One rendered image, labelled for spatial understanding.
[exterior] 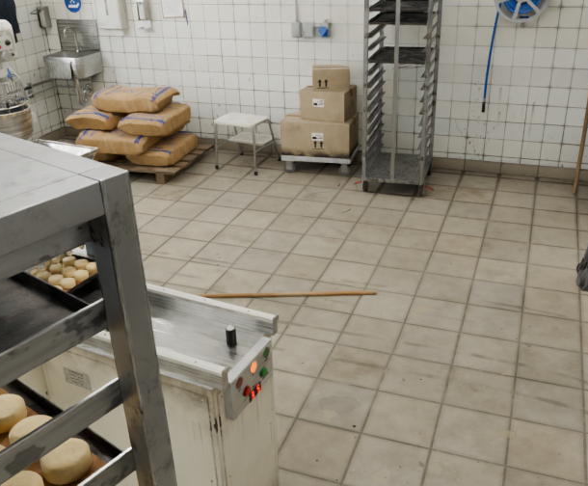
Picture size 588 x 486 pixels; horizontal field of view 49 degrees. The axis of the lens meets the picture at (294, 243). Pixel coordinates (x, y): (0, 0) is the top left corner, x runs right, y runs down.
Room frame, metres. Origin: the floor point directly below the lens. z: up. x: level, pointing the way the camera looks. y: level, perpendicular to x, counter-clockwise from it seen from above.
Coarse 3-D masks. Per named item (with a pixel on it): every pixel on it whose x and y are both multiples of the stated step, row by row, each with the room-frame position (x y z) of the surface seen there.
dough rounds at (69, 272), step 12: (48, 264) 2.08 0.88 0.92; (60, 264) 2.08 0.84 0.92; (72, 264) 2.10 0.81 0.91; (84, 264) 2.07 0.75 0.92; (36, 276) 2.00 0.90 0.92; (48, 276) 2.00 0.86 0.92; (60, 276) 1.99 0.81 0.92; (72, 276) 2.02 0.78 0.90; (84, 276) 1.99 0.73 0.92; (60, 288) 1.90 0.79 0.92
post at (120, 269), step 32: (128, 192) 0.51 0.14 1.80; (96, 224) 0.50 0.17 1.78; (128, 224) 0.51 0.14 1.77; (96, 256) 0.51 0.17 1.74; (128, 256) 0.51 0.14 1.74; (128, 288) 0.50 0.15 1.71; (128, 320) 0.50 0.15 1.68; (128, 352) 0.50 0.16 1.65; (128, 384) 0.50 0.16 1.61; (160, 384) 0.52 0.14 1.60; (128, 416) 0.51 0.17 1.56; (160, 416) 0.51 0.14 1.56; (160, 448) 0.51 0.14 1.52; (160, 480) 0.50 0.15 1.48
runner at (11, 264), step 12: (72, 228) 0.50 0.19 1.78; (84, 228) 0.51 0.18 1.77; (48, 240) 0.48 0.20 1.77; (60, 240) 0.49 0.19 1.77; (72, 240) 0.50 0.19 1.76; (84, 240) 0.51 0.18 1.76; (24, 252) 0.47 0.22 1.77; (36, 252) 0.47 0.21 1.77; (48, 252) 0.48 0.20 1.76; (60, 252) 0.49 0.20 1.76; (0, 264) 0.45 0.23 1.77; (12, 264) 0.46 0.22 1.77; (24, 264) 0.46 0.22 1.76; (36, 264) 0.47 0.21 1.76; (0, 276) 0.45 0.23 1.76
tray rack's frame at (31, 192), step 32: (0, 160) 0.56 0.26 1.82; (32, 160) 0.55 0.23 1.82; (64, 160) 0.55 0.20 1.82; (0, 192) 0.48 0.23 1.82; (32, 192) 0.47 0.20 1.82; (64, 192) 0.47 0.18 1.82; (96, 192) 0.49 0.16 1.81; (0, 224) 0.43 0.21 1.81; (32, 224) 0.44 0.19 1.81; (64, 224) 0.46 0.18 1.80; (0, 256) 0.42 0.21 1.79
